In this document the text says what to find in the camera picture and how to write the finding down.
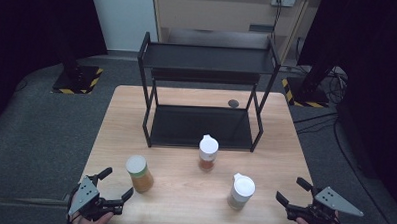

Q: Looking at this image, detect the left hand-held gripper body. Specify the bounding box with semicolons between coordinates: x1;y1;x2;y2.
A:
68;175;125;223

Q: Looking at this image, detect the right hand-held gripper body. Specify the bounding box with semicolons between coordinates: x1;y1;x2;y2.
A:
285;184;366;224

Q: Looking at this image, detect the orange spice jar green band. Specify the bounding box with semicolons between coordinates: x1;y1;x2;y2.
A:
124;153;156;194

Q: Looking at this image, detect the grey spice jar white lid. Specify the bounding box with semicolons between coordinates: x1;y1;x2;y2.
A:
226;172;257;212

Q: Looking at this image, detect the red spice jar white lid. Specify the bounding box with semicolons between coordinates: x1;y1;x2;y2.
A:
197;134;220;173

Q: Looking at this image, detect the black metal rack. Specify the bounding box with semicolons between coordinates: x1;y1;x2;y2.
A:
133;31;283;154

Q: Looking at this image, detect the stand base with striped tape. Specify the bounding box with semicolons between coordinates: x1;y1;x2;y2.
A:
280;76;332;110
51;64;105;97

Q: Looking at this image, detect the black curtain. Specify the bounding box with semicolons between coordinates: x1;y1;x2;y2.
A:
292;0;397;207
0;0;110;138

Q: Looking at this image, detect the light wooden cabinet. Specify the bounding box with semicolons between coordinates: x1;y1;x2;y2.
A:
149;0;312;65

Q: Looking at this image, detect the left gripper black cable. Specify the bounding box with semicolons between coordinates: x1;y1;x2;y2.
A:
66;183;82;224

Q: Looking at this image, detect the long black floor cable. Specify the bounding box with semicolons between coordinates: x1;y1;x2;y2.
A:
329;116;397;224

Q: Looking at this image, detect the tangle of floor cables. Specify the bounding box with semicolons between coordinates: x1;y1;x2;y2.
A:
321;65;350;105

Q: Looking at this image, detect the black socket cable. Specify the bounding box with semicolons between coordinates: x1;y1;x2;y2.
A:
270;0;282;41

